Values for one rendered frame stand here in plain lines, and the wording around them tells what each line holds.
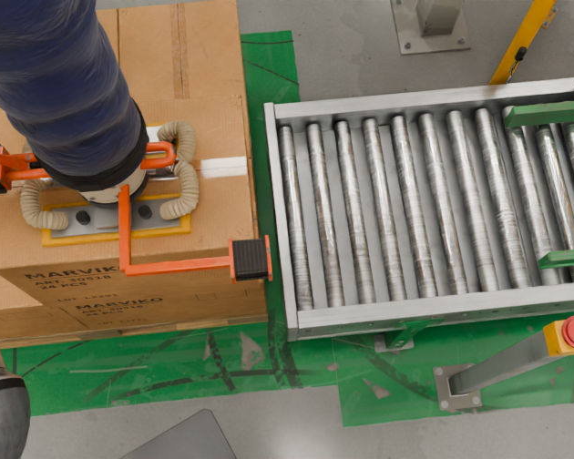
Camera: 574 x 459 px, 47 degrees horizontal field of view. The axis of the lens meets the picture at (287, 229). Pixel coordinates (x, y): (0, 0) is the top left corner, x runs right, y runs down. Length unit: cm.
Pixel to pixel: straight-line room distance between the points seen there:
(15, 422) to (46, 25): 51
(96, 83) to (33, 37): 19
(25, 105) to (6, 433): 50
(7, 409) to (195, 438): 81
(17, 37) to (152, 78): 129
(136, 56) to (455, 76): 134
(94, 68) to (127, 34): 122
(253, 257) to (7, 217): 62
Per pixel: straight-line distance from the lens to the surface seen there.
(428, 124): 214
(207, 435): 165
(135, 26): 235
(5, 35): 96
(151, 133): 164
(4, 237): 166
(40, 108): 112
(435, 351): 248
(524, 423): 254
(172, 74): 222
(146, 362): 247
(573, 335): 150
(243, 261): 135
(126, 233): 142
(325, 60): 288
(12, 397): 92
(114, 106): 122
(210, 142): 163
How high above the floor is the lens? 239
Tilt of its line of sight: 71 degrees down
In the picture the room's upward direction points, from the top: 1 degrees clockwise
